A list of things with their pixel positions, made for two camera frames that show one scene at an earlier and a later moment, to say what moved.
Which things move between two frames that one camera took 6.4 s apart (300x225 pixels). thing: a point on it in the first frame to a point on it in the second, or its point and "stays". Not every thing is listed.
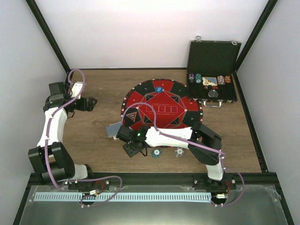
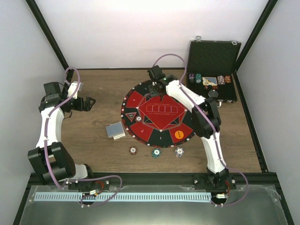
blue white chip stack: (178, 152) stays
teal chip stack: (156, 153) stays
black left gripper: (90, 106) stays
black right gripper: (131, 153) to (152, 92)
